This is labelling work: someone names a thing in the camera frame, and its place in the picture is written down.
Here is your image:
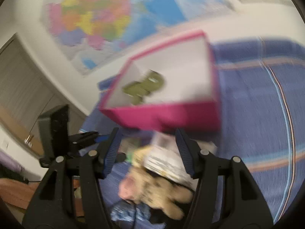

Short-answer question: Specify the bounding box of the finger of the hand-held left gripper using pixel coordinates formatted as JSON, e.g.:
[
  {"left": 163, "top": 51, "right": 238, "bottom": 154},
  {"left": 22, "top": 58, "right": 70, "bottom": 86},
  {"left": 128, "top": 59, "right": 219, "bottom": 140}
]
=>
[{"left": 69, "top": 131, "right": 110, "bottom": 156}]

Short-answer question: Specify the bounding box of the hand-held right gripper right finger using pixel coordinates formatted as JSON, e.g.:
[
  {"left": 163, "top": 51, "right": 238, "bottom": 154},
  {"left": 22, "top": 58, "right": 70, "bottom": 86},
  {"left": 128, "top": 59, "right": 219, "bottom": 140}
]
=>
[{"left": 175, "top": 128, "right": 273, "bottom": 229}]

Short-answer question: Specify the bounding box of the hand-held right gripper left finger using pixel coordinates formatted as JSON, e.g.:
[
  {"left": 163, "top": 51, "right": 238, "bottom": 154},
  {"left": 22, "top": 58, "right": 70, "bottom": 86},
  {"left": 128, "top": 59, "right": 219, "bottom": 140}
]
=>
[{"left": 22, "top": 127, "right": 120, "bottom": 229}]

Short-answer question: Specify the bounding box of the white printed packet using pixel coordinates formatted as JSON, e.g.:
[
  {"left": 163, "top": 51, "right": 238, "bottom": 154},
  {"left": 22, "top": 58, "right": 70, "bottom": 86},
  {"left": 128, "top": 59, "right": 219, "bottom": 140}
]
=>
[{"left": 143, "top": 132, "right": 217, "bottom": 186}]

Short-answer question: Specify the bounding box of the pink cardboard box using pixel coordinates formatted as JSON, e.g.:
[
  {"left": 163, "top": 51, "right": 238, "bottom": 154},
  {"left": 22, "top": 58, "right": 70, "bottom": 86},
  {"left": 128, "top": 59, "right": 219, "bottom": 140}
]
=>
[{"left": 98, "top": 30, "right": 222, "bottom": 133}]

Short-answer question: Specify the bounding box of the beige plush toy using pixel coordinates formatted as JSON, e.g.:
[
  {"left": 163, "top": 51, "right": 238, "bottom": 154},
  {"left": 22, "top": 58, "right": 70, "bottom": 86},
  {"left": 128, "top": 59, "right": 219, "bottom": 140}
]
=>
[{"left": 118, "top": 145, "right": 194, "bottom": 220}]

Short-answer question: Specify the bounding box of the blue checked cloth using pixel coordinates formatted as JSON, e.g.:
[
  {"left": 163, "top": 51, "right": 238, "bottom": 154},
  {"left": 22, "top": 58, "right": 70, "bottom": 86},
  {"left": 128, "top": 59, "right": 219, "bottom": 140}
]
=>
[{"left": 111, "top": 202, "right": 153, "bottom": 222}]

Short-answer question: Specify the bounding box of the purple garment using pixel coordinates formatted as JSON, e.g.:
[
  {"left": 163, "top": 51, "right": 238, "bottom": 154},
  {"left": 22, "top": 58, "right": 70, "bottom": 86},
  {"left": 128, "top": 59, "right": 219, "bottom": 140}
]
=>
[{"left": 0, "top": 148, "right": 24, "bottom": 173}]

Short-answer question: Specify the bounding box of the grey door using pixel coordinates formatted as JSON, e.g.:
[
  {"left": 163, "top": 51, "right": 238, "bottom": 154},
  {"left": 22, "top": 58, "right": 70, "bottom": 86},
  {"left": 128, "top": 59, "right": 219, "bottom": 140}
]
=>
[{"left": 0, "top": 35, "right": 88, "bottom": 158}]

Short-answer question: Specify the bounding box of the black garment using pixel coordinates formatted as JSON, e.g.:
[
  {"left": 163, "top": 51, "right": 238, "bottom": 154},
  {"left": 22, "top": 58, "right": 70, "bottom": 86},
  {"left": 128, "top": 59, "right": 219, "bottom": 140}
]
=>
[{"left": 0, "top": 163, "right": 29, "bottom": 185}]

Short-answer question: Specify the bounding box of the pink cloth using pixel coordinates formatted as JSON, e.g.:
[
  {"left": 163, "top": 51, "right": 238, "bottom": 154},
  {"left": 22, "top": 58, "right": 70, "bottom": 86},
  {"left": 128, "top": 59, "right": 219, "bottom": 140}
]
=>
[{"left": 0, "top": 178, "right": 44, "bottom": 211}]

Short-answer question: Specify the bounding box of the green turtle plush toy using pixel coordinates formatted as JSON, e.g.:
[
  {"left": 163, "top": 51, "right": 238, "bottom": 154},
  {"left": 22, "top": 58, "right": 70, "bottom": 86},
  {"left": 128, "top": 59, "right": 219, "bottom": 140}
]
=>
[{"left": 123, "top": 70, "right": 166, "bottom": 105}]

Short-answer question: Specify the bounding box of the blue striped blanket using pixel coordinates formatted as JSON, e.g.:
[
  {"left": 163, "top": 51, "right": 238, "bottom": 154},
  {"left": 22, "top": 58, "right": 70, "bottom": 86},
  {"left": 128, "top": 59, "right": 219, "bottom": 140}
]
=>
[{"left": 79, "top": 37, "right": 305, "bottom": 229}]

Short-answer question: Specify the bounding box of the metal door handle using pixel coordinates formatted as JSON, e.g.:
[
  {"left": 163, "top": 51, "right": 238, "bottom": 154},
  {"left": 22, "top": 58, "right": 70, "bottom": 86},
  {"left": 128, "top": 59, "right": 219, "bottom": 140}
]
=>
[{"left": 24, "top": 135, "right": 35, "bottom": 148}]

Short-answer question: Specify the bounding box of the colourful wall map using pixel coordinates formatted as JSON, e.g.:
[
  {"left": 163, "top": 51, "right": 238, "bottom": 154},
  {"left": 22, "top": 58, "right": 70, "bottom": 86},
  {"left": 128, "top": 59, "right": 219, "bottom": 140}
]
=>
[{"left": 40, "top": 0, "right": 236, "bottom": 75}]

